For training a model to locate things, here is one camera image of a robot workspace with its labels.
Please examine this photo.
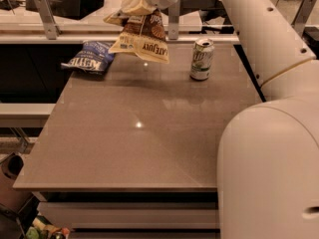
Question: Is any right metal glass bracket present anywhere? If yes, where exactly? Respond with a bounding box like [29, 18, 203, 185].
[291, 0, 317, 36]

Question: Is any dark bin at left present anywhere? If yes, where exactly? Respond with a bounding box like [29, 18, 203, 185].
[0, 153, 32, 212]

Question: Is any left metal glass bracket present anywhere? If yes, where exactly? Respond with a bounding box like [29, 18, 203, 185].
[33, 0, 61, 40]

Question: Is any brown Late July chip bag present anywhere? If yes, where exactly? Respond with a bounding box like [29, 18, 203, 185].
[104, 10, 169, 64]

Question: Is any metal glass bracket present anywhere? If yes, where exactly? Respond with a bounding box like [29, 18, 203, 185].
[291, 0, 317, 36]
[33, 0, 61, 40]
[167, 1, 180, 40]

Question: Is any blue Kettle chip bag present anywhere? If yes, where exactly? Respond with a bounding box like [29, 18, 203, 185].
[61, 41, 115, 75]

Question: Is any middle metal glass bracket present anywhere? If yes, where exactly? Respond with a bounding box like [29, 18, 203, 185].
[167, 1, 180, 40]

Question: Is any colourful snack pile on floor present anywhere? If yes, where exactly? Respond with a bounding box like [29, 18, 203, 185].
[25, 216, 70, 239]

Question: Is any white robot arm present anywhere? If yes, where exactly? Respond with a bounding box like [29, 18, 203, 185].
[122, 0, 319, 239]

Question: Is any green white soda can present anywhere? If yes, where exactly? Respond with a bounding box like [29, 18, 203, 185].
[190, 38, 214, 81]

